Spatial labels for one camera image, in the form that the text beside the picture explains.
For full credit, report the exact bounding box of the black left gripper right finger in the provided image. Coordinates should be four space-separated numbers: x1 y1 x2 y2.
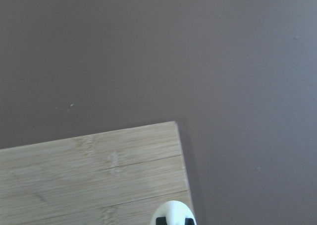
186 218 194 225

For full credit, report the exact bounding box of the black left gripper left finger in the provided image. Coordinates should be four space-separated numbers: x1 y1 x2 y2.
156 217 166 225

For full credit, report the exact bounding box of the white steamed bun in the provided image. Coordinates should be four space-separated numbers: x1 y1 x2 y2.
150 200 197 225

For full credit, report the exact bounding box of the wooden cutting board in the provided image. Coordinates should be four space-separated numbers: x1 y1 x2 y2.
0 121 192 225

